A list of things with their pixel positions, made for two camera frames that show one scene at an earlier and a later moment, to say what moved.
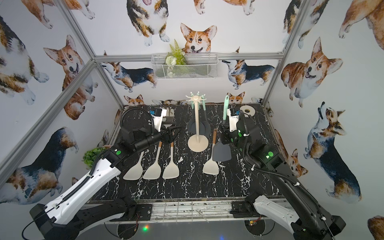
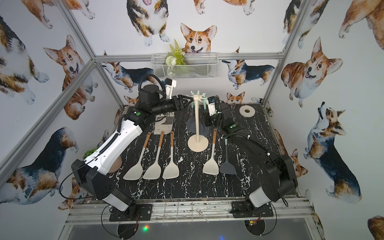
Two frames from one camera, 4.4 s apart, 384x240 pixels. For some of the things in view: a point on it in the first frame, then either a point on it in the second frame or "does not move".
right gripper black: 226,133 -> 207,122
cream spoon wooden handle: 136,171 does not move
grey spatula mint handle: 221,152 -> 226,168
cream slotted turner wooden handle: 211,168 does not move
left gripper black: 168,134 -> 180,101
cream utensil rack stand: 198,143 does not move
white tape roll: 251,112 does not move
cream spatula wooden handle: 154,172 does not move
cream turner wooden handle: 172,171 does not move
